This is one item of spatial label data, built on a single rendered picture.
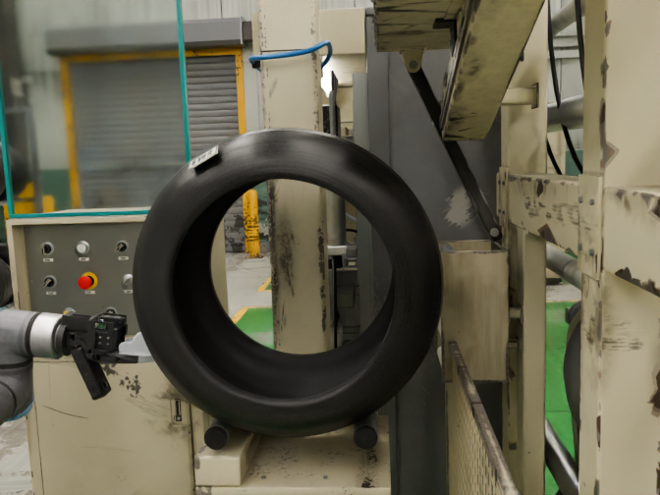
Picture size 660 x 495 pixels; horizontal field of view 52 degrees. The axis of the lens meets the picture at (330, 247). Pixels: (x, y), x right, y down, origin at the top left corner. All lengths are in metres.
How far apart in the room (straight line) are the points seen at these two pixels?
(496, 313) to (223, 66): 9.47
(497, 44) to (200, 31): 9.51
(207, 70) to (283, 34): 9.25
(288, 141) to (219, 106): 9.55
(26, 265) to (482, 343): 1.37
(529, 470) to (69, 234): 1.42
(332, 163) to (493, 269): 0.52
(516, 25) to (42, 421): 1.77
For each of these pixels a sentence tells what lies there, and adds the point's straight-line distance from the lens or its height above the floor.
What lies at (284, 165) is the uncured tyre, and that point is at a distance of 1.18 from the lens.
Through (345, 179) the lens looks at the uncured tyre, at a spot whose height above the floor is 1.38.
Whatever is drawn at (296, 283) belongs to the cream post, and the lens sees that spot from 1.60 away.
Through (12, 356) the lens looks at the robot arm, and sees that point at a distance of 1.49.
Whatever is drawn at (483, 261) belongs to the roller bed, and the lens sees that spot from 1.53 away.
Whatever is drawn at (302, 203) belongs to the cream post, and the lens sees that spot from 1.58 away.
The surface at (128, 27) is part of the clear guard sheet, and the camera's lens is 2.08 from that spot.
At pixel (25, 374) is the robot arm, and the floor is 1.00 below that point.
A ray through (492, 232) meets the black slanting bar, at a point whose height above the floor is 1.24.
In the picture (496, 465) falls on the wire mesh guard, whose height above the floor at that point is 1.00.
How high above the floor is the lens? 1.41
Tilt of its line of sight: 7 degrees down
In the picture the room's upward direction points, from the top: 2 degrees counter-clockwise
